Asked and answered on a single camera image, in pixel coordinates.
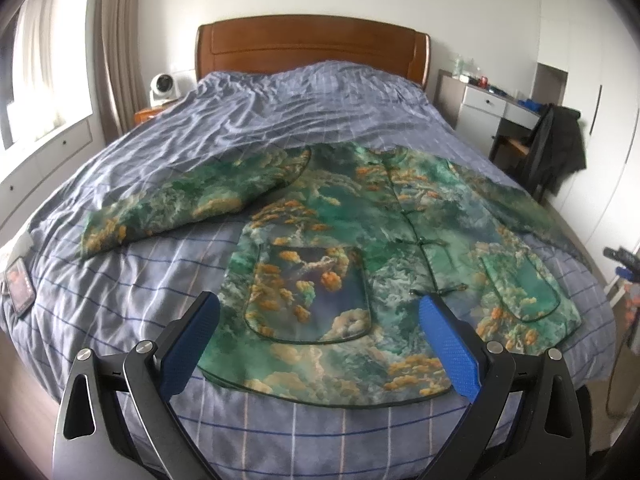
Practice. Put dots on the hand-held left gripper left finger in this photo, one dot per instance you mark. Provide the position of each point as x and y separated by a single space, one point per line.
192 340

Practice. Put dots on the white desk with drawers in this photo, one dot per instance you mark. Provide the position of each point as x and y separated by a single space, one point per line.
487 105

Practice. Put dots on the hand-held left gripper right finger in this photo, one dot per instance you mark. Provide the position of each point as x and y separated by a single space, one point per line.
450 340

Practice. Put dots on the white window cabinet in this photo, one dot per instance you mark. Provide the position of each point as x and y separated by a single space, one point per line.
50 160

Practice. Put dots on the green printed jacket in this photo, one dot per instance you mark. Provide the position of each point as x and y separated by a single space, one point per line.
350 220

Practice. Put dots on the smartphone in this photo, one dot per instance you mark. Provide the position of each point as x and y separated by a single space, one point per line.
20 285

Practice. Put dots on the blue checked blanket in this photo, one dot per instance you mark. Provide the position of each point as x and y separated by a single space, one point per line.
300 110

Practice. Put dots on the wooden chair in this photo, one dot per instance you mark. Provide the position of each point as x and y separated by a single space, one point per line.
515 147

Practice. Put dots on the white wardrobe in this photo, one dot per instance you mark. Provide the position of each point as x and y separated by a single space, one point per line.
615 160

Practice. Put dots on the black coat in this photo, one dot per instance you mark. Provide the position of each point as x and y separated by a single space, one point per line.
555 145

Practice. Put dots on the beige curtain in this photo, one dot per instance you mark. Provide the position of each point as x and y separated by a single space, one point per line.
120 35

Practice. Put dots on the green bottle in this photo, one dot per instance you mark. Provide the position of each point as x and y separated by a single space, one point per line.
457 66

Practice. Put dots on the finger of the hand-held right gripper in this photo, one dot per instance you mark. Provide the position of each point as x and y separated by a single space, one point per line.
617 255

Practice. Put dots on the white desk fan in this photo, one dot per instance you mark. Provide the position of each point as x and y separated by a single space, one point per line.
162 85

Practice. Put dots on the wooden nightstand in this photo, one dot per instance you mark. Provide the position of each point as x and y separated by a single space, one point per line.
145 115

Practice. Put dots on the wooden headboard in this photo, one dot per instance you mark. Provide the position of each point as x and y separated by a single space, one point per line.
300 40

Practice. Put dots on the window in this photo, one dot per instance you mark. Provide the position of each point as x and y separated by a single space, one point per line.
40 60

